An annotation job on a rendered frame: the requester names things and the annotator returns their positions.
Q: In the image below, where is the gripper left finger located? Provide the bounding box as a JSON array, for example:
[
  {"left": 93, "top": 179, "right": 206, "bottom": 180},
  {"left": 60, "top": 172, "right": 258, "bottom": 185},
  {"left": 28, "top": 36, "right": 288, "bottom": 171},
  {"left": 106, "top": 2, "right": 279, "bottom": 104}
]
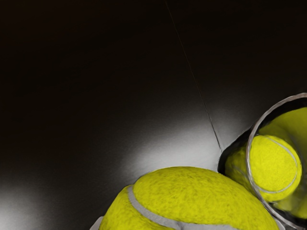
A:
[{"left": 89, "top": 216, "right": 105, "bottom": 230}]

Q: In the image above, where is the yellow tennis ball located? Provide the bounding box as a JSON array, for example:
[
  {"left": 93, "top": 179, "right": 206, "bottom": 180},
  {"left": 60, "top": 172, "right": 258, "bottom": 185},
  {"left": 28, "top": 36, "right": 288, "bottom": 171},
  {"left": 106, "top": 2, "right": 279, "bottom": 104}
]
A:
[
  {"left": 98, "top": 166, "right": 280, "bottom": 230},
  {"left": 248, "top": 135, "right": 303, "bottom": 202}
]

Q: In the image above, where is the clear tennis ball can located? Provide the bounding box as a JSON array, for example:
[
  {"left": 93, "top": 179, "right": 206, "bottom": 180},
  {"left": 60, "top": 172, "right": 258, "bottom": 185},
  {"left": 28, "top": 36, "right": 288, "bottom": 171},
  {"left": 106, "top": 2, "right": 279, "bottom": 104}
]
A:
[{"left": 217, "top": 92, "right": 307, "bottom": 230}]

